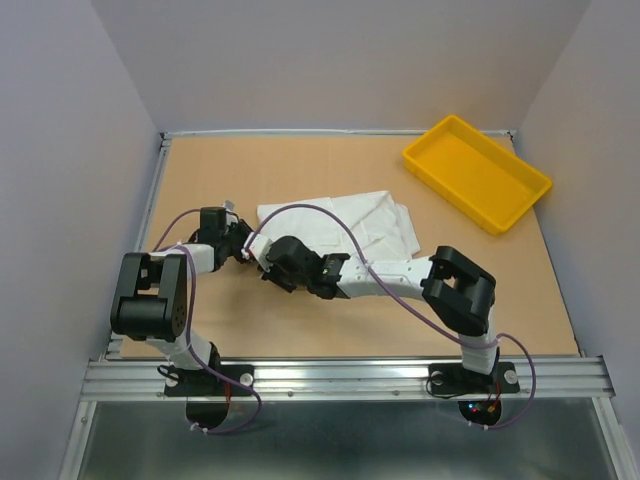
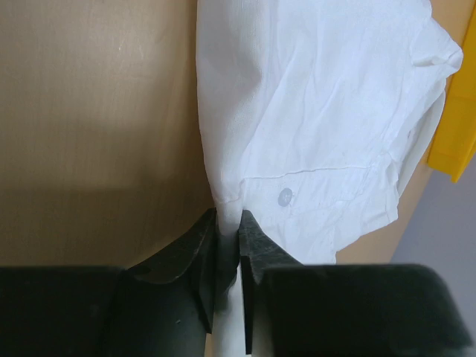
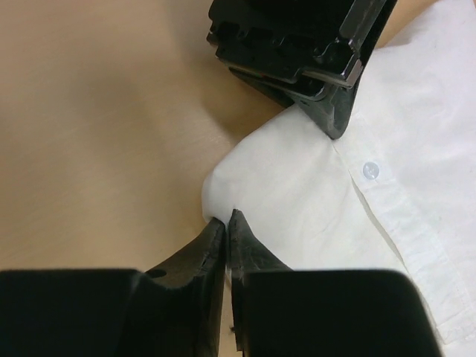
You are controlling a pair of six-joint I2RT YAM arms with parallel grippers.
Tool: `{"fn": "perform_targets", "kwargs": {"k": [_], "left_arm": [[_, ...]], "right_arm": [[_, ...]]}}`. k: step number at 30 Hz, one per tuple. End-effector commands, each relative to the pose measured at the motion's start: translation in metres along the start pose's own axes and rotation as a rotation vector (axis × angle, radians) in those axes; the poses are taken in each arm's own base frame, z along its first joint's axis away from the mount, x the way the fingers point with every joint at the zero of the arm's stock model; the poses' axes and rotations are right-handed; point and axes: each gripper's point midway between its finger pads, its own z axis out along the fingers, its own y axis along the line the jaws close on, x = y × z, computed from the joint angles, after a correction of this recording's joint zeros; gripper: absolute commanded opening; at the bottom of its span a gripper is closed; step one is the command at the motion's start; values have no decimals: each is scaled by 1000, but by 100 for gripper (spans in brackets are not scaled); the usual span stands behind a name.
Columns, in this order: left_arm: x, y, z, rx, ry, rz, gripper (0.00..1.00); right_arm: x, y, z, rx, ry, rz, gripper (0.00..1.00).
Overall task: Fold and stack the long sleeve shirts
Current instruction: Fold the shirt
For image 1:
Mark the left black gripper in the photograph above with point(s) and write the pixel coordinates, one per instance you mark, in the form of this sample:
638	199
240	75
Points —
239	226

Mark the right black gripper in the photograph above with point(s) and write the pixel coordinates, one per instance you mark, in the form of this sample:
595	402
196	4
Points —
271	276

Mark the white long sleeve shirt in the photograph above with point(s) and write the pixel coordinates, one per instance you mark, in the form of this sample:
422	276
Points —
382	227

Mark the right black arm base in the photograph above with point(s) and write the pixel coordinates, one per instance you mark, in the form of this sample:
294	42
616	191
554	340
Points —
451	379

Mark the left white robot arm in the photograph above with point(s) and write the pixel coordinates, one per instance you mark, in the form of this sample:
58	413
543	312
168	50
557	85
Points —
152	303

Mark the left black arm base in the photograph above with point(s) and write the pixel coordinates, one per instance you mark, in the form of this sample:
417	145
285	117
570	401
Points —
181	383

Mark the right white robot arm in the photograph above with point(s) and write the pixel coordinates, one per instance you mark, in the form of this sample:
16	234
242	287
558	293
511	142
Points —
458	291

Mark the yellow plastic bin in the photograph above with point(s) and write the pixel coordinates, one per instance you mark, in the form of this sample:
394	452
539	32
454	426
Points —
485	181

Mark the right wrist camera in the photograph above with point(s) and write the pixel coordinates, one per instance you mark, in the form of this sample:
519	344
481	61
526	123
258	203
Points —
256	249

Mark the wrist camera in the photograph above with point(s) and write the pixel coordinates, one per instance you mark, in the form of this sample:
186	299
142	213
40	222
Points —
230	205
256	249

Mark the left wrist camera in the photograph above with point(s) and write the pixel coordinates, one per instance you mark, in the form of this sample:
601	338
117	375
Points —
230	205

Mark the aluminium mounting rail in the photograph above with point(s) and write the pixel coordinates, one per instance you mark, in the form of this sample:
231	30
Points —
402	379

